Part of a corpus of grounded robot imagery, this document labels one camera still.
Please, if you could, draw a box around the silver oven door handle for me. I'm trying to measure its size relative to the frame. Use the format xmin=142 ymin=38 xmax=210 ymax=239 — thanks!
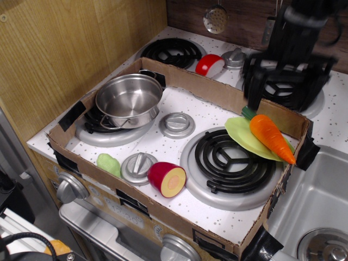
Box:
xmin=59 ymin=202 xmax=149 ymax=260

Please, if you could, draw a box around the back left black burner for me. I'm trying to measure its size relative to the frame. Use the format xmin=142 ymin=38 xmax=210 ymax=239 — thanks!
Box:
xmin=136 ymin=38 xmax=207 ymax=71

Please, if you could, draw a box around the black burner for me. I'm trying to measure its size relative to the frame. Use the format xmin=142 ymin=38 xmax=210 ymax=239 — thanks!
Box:
xmin=136 ymin=38 xmax=207 ymax=71
xmin=75 ymin=106 xmax=154 ymax=147
xmin=180 ymin=128 xmax=283 ymax=211
xmin=235 ymin=65 xmax=326 ymax=120

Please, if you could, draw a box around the hanging metal slotted spatula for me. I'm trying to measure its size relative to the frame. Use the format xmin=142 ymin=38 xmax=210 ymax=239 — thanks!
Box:
xmin=262 ymin=0 xmax=279 ymax=46

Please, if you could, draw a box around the back silver stove knob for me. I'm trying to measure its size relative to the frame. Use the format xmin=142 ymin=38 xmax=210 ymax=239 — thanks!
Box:
xmin=221 ymin=48 xmax=246 ymax=70

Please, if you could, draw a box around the hanging metal strainer ladle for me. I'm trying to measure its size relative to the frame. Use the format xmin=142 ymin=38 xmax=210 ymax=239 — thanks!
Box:
xmin=203 ymin=0 xmax=229 ymax=34

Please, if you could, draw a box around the left silver oven knob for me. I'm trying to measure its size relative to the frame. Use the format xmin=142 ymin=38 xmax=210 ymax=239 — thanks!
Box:
xmin=57 ymin=172 xmax=89 ymax=204

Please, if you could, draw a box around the front silver stove knob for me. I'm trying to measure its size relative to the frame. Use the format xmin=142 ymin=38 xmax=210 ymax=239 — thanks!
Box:
xmin=121 ymin=152 xmax=157 ymax=186

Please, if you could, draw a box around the back right black burner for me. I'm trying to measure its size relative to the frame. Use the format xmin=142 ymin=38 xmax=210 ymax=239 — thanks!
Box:
xmin=235 ymin=65 xmax=326 ymax=120

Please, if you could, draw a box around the green toy lettuce piece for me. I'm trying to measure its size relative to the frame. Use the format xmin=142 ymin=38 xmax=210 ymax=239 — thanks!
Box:
xmin=96 ymin=153 xmax=121 ymax=178

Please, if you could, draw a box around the front right black burner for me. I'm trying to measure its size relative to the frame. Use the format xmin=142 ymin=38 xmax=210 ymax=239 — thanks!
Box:
xmin=180 ymin=128 xmax=283 ymax=211

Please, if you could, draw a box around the green plastic plate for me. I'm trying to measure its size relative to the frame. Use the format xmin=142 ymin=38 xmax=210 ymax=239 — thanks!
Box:
xmin=225 ymin=117 xmax=294 ymax=162

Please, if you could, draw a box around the front left black burner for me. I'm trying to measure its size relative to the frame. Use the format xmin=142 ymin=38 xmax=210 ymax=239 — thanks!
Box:
xmin=75 ymin=106 xmax=154 ymax=147

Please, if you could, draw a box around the silver stove knob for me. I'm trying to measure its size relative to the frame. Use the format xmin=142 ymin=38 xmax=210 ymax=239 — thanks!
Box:
xmin=159 ymin=112 xmax=196 ymax=139
xmin=121 ymin=152 xmax=157 ymax=186
xmin=221 ymin=48 xmax=246 ymax=70

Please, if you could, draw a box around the orange yellow object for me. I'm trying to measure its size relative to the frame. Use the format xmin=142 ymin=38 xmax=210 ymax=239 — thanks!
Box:
xmin=49 ymin=239 xmax=71 ymax=256

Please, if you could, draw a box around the red white toy piece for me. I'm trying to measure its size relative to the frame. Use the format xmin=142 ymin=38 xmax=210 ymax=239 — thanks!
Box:
xmin=195 ymin=54 xmax=225 ymax=78

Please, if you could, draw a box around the black cable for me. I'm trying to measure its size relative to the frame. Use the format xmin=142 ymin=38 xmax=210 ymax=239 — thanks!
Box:
xmin=0 ymin=232 xmax=58 ymax=261

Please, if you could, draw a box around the red toy half fruit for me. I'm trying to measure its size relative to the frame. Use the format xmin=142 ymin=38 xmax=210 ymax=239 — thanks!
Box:
xmin=147 ymin=162 xmax=187 ymax=198

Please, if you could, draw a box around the silver oven knob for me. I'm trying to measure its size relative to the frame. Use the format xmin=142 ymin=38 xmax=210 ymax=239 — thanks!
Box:
xmin=160 ymin=234 xmax=202 ymax=261
xmin=57 ymin=172 xmax=89 ymax=204

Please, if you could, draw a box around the right silver oven knob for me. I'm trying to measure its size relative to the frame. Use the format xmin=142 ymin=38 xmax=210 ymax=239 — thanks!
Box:
xmin=160 ymin=234 xmax=202 ymax=261

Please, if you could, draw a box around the stainless steel pot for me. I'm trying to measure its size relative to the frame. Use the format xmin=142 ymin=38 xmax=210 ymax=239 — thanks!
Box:
xmin=95 ymin=73 xmax=163 ymax=130

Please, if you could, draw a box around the silver sink basin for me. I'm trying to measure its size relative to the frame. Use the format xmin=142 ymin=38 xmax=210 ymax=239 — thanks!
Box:
xmin=267 ymin=146 xmax=347 ymax=260

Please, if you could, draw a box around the centre silver stove knob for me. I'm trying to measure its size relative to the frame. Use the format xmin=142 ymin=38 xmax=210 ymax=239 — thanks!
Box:
xmin=159 ymin=112 xmax=196 ymax=139

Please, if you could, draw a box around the silver sink drain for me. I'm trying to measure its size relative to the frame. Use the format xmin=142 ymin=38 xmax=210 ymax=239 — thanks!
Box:
xmin=296 ymin=228 xmax=347 ymax=260

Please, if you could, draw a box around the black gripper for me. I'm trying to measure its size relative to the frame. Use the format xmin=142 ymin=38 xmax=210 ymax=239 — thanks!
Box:
xmin=243 ymin=1 xmax=339 ymax=111

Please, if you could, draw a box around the orange toy carrot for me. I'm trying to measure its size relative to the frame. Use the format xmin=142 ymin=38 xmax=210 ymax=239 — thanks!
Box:
xmin=241 ymin=106 xmax=296 ymax=165

